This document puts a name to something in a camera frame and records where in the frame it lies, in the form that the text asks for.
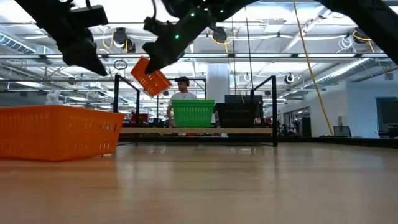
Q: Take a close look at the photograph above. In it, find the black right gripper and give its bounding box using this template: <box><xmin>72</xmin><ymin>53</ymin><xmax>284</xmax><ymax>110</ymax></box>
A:
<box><xmin>142</xmin><ymin>8</ymin><xmax>218</xmax><ymax>75</ymax></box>

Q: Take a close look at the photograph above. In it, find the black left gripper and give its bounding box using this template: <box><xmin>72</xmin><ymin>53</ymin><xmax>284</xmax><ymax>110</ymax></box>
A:
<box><xmin>52</xmin><ymin>18</ymin><xmax>108</xmax><ymax>77</ymax></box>

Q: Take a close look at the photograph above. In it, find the small orange plastic basket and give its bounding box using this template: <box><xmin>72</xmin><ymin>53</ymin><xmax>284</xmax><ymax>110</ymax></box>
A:
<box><xmin>130</xmin><ymin>55</ymin><xmax>173</xmax><ymax>97</ymax></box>

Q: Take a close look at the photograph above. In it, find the black slotted plastic basket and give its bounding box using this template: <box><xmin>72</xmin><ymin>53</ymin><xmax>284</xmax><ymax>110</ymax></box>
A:
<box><xmin>214</xmin><ymin>102</ymin><xmax>259</xmax><ymax>108</ymax></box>
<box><xmin>215</xmin><ymin>106</ymin><xmax>258</xmax><ymax>129</ymax></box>

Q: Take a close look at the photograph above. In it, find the person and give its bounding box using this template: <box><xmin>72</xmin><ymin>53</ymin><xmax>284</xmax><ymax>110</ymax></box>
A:
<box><xmin>166</xmin><ymin>75</ymin><xmax>199</xmax><ymax>129</ymax></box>

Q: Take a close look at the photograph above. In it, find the white sculpture figure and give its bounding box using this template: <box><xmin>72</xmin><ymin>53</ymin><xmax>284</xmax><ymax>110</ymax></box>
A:
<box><xmin>45</xmin><ymin>89</ymin><xmax>64</xmax><ymax>106</ymax></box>

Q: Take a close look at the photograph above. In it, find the red box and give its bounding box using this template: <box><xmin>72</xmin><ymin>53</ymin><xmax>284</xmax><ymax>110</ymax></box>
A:
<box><xmin>130</xmin><ymin>113</ymin><xmax>150</xmax><ymax>127</ymax></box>

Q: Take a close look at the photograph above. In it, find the large orange plastic basket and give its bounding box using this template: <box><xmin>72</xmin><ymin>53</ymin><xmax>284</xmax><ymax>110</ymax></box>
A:
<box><xmin>0</xmin><ymin>105</ymin><xmax>126</xmax><ymax>162</ymax></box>

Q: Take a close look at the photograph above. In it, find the black monitor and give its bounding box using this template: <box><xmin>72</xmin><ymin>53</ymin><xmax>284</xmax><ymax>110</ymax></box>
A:
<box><xmin>224</xmin><ymin>94</ymin><xmax>264</xmax><ymax>105</ymax></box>

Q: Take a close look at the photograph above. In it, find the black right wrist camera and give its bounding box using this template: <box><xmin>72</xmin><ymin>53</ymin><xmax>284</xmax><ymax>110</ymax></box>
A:
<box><xmin>143</xmin><ymin>16</ymin><xmax>167</xmax><ymax>36</ymax></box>

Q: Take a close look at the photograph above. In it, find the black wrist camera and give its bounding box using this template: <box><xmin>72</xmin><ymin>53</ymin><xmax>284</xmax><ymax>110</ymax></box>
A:
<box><xmin>69</xmin><ymin>5</ymin><xmax>109</xmax><ymax>29</ymax></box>
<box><xmin>143</xmin><ymin>16</ymin><xmax>167</xmax><ymax>36</ymax></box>

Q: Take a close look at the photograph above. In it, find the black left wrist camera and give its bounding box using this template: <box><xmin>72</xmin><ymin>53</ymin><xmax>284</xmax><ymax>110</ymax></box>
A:
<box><xmin>69</xmin><ymin>5</ymin><xmax>109</xmax><ymax>29</ymax></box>

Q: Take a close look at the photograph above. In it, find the thin black hanging cable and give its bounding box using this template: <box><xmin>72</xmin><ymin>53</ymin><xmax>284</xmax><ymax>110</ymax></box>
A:
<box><xmin>244</xmin><ymin>6</ymin><xmax>254</xmax><ymax>91</ymax></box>

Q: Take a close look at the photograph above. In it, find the black metal shelf frame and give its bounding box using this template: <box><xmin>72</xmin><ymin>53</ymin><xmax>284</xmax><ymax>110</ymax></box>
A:
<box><xmin>113</xmin><ymin>73</ymin><xmax>279</xmax><ymax>147</ymax></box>

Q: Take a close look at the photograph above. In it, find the long yellow hanging cable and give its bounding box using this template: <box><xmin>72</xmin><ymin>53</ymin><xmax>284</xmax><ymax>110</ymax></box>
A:
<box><xmin>292</xmin><ymin>0</ymin><xmax>334</xmax><ymax>136</ymax></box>

